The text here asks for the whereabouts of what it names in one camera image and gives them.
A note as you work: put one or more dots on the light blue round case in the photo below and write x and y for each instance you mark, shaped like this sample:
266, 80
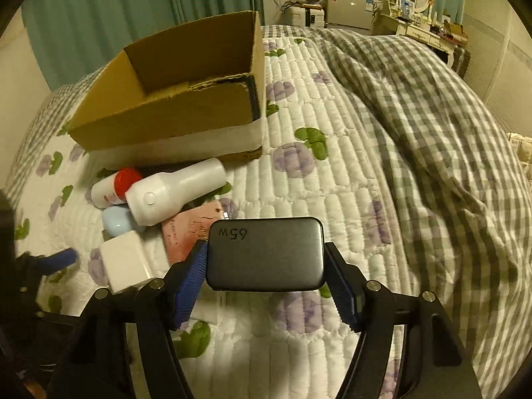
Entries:
118, 220

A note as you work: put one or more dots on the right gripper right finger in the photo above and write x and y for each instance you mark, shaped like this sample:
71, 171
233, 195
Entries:
372, 311

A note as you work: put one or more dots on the red capped white bottle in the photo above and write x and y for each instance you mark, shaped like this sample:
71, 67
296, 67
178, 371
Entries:
111, 190

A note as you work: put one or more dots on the white suitcase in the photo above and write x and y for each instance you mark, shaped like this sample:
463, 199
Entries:
312, 16

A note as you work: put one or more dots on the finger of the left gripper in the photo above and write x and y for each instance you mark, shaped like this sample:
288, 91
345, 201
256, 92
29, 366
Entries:
46, 265

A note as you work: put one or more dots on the grey checked duvet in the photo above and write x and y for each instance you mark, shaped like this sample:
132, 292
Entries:
462, 200

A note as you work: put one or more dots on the white wardrobe sliding doors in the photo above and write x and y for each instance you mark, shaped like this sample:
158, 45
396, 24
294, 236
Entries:
500, 67

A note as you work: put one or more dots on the cream quilted cushion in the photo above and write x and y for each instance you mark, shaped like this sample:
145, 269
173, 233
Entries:
522, 145

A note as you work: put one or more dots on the pink booklet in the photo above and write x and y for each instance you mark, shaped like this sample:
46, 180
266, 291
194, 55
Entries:
182, 231

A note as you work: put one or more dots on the brown cardboard box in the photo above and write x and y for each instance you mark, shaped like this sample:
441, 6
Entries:
192, 92

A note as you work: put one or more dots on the white cube charger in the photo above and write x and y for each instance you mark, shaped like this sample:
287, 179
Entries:
125, 261

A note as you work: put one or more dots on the white dressing table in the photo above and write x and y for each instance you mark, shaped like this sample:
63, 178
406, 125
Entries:
457, 58

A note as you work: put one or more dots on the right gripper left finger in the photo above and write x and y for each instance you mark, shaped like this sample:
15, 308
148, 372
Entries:
162, 305

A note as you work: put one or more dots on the grey mini fridge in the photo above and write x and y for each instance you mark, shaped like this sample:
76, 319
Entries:
356, 14

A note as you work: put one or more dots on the white plastic bottle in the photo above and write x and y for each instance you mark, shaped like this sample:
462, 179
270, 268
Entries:
160, 196

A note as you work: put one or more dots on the teal curtain left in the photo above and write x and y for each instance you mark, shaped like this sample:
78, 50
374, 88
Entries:
73, 38

